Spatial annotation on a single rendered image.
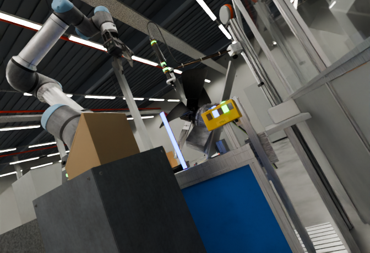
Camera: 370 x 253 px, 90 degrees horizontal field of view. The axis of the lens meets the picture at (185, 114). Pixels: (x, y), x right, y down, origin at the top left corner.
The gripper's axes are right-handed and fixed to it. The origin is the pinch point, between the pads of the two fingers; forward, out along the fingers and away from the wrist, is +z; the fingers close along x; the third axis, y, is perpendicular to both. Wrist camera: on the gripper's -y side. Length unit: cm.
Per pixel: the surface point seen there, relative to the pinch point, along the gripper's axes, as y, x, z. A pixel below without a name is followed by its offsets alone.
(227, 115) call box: -10, 33, 42
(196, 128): -47, 4, 38
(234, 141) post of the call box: -13, 30, 54
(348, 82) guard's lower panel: 6, 70, 50
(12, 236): -15, -177, 54
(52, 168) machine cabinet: -297, -567, -71
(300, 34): -5, 71, 27
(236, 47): -83, 53, -11
